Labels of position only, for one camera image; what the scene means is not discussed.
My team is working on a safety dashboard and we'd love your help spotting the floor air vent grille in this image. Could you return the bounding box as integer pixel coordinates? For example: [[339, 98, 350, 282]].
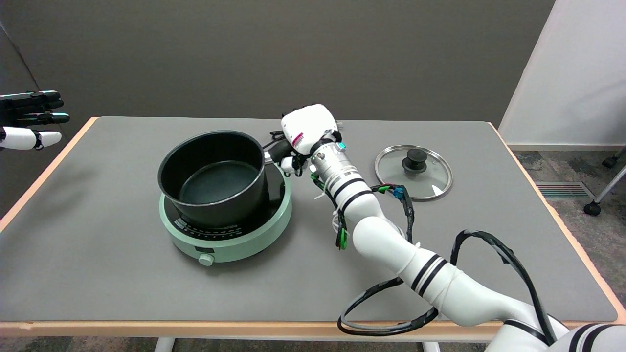
[[535, 181, 595, 200]]

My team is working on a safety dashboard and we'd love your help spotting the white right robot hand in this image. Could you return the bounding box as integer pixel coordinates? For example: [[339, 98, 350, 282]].
[[268, 104, 343, 176]]

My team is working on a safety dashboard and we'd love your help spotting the black soup pot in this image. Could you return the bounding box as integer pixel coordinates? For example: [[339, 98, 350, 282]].
[[157, 130, 289, 229]]

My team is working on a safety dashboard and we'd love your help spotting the black caster wheel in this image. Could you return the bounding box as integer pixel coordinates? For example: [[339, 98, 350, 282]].
[[602, 147, 626, 169]]

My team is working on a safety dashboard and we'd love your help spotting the grey table mat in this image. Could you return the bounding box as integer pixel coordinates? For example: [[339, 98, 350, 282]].
[[0, 116, 618, 323]]

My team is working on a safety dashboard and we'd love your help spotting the black stove power cord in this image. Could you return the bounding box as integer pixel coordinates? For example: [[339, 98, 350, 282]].
[[262, 131, 289, 152]]

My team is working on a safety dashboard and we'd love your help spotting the multicoloured wrist wire bundle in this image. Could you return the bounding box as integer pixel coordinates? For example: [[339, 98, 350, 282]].
[[311, 174, 416, 251]]

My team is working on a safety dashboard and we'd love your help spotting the glass pot lid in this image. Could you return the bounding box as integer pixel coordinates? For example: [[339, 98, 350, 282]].
[[375, 145, 453, 202]]

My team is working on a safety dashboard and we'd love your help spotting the black looping robot cable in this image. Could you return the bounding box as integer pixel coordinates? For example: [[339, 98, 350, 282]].
[[336, 230, 558, 345]]

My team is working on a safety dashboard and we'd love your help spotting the green round induction stove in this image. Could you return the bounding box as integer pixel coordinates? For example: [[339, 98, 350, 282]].
[[159, 169, 293, 267]]

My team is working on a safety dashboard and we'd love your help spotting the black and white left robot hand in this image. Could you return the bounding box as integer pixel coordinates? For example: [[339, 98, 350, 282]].
[[0, 90, 70, 151]]

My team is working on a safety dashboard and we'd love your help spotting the grey chair leg with caster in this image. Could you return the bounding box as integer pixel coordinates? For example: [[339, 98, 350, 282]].
[[583, 164, 626, 217]]

